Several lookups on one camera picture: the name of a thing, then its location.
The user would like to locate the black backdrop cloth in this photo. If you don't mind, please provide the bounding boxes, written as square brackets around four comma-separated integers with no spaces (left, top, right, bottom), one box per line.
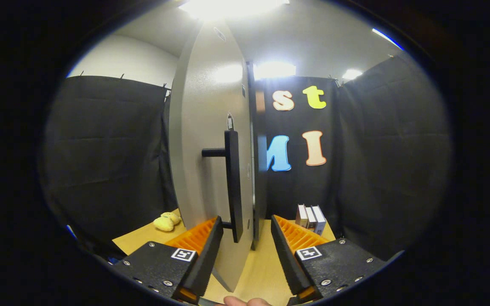
[41,53,454,262]

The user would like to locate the yellow plush toy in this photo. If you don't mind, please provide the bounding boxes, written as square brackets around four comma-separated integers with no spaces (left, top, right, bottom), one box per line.
[153,212,182,232]

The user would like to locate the long ceiling tube light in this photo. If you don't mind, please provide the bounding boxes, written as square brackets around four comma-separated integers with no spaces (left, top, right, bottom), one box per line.
[372,28,404,51]

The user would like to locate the white and blue book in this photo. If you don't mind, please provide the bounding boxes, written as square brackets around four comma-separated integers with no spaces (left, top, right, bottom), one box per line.
[311,205,327,235]

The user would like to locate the black door handle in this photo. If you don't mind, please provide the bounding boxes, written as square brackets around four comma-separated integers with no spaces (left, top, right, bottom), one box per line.
[202,130,244,244]

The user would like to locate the dark grey cabinet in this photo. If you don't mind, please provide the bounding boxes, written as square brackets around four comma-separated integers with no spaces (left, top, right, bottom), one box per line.
[247,62,268,250]

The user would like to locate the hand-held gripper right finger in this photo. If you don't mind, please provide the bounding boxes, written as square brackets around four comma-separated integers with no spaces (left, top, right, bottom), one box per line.
[271,215,394,304]

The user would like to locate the beige cabinet door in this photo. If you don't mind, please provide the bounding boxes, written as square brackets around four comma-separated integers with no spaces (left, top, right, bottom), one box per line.
[168,19,254,293]

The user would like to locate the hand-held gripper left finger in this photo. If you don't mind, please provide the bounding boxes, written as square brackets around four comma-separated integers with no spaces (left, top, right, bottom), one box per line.
[111,215,224,304]

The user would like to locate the wide ceiling light panel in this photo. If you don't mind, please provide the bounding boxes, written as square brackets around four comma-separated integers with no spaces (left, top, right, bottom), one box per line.
[179,0,290,20]

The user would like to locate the brown cover book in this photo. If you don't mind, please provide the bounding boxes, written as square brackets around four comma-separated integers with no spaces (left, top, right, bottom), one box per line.
[305,206,318,231]

